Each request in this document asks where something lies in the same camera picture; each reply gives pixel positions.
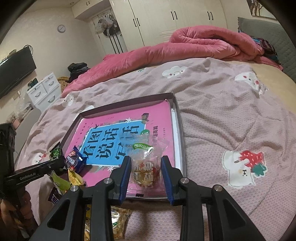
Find green pea snack packet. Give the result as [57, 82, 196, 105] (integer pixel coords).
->
[49, 142, 62, 160]

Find light green snack bag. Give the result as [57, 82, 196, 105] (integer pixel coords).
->
[49, 171, 71, 195]

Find blue Oreo packet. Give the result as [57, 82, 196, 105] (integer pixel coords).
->
[65, 146, 87, 174]

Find clear red label candy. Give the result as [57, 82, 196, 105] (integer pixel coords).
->
[120, 133, 170, 189]

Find yellow cartoon snack bar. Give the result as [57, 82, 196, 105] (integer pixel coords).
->
[68, 169, 86, 186]

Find Snickers bar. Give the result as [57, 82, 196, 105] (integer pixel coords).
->
[48, 187, 62, 204]

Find clear green label pastry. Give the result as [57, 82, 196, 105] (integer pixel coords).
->
[84, 204, 132, 240]

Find left hand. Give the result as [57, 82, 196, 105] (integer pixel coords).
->
[1, 190, 38, 240]

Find pink blue book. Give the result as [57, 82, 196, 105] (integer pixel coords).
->
[64, 99, 176, 195]

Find white drawer cabinet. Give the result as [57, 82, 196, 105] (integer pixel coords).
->
[26, 72, 62, 113]

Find mauve patterned bedsheet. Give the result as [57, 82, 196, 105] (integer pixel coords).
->
[16, 58, 295, 240]

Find dark shallow box tray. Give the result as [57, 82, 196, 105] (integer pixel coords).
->
[60, 92, 186, 202]

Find brown plush blanket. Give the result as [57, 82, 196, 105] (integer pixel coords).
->
[57, 76, 69, 92]

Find black clothes pile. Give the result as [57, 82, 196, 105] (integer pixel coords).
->
[67, 62, 89, 83]

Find black television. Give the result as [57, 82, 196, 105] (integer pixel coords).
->
[0, 46, 36, 98]

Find pink quilt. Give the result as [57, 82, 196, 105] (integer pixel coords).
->
[62, 25, 283, 97]

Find white wardrobe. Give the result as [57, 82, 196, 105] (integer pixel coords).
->
[72, 0, 227, 51]

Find dark patterned clothes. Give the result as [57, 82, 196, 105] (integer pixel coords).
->
[252, 36, 281, 65]

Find grey padded headboard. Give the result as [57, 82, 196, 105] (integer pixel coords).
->
[238, 17, 295, 80]

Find round wall clock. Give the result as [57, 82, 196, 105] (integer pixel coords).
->
[57, 25, 66, 33]

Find tree wall painting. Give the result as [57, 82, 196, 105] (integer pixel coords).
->
[247, 0, 276, 19]

